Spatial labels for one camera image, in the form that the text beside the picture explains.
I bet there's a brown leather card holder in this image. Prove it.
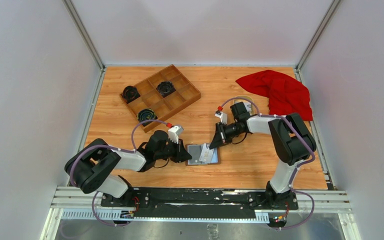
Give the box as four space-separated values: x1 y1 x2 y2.
186 143 221 166

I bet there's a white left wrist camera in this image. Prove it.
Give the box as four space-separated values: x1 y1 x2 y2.
167 125 184 144

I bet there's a left aluminium corner post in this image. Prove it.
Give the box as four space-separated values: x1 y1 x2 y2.
62 0 106 70

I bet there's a black coiled cable upper left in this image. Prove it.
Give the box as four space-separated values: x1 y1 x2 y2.
122 85 142 103

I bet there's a slotted cable duct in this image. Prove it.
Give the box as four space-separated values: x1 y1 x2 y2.
61 208 270 224

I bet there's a black coiled cable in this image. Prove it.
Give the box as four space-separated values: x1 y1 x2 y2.
156 80 176 98
122 85 142 103
137 108 158 126

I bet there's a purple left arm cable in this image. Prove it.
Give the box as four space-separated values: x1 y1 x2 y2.
68 119 173 228

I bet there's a black coiled cable lower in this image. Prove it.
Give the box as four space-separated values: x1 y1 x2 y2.
137 108 158 126

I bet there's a black coiled cable upper right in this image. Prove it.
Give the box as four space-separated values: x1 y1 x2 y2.
156 80 176 98

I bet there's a beige oval tray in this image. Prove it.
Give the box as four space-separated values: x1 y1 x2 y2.
233 95 255 115

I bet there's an aluminium corner post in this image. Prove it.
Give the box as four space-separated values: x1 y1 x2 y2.
295 0 342 72
62 0 106 70

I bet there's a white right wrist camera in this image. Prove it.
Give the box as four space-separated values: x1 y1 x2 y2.
214 106 228 125

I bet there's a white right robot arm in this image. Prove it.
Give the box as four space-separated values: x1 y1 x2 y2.
209 101 317 209

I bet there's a right aluminium corner post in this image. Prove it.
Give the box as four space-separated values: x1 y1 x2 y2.
295 0 342 72

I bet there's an aluminium table edge rail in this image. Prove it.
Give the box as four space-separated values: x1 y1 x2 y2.
74 66 107 155

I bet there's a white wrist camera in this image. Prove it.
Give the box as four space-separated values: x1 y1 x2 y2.
167 125 184 144
214 106 228 125

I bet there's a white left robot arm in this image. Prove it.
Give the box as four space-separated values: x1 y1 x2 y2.
64 130 192 207

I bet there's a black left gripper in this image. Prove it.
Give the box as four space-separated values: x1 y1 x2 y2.
154 137 192 164

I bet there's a red cloth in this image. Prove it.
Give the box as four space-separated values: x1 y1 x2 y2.
235 70 313 121

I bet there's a white credit card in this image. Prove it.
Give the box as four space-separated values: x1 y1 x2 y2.
198 143 219 164

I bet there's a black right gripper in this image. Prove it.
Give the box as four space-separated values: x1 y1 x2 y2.
210 121 244 150

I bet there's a brown wooden compartment tray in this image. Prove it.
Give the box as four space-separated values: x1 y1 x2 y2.
119 64 201 133

